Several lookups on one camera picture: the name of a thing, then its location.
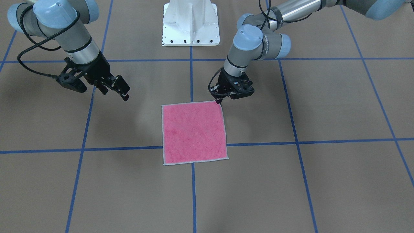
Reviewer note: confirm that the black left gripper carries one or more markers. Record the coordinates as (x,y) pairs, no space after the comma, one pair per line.
(223,79)

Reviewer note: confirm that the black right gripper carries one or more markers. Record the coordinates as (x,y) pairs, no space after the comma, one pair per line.
(99,68)

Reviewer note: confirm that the pink towel with grey hem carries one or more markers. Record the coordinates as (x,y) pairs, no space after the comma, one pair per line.
(193,132)

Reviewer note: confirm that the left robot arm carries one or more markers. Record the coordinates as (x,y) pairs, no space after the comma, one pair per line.
(256,38)

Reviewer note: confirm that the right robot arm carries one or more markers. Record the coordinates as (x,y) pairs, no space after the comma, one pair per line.
(64,21)

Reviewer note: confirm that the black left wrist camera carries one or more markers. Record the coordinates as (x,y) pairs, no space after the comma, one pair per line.
(242,89)

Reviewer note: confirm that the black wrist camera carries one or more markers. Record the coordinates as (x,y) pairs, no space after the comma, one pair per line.
(242,89)
(69,78)

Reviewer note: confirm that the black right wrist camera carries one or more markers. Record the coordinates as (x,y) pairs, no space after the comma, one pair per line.
(69,78)

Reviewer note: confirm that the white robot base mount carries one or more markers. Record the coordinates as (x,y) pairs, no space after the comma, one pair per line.
(190,23)

